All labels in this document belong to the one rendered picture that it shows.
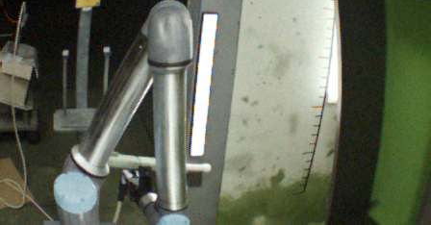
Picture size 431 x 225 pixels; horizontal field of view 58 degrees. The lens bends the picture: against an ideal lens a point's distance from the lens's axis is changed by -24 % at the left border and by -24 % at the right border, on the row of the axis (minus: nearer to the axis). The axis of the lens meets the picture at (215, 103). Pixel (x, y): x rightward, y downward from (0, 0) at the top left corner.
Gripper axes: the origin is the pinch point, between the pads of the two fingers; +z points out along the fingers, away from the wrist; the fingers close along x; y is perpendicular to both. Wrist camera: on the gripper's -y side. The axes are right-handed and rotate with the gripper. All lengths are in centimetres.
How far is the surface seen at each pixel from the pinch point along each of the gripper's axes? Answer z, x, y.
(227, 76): 15, 43, -36
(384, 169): -49, 99, -27
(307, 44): 9, 75, -60
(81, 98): 47.4, -7.6, -5.4
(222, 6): 19, 31, -65
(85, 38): 50, -13, -34
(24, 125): 163, -10, 75
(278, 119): 8, 73, -22
